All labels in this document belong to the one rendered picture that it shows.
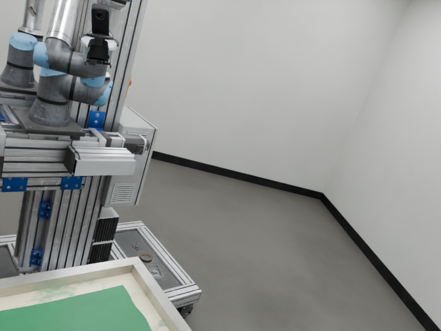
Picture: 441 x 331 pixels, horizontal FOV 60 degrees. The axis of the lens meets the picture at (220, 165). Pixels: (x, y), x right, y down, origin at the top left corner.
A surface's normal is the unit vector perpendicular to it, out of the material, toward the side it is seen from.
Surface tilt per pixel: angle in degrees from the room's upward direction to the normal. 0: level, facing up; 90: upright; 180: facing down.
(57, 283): 90
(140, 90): 90
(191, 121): 90
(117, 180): 90
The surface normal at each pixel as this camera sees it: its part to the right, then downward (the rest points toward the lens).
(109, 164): 0.61, 0.45
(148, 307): 0.31, -0.89
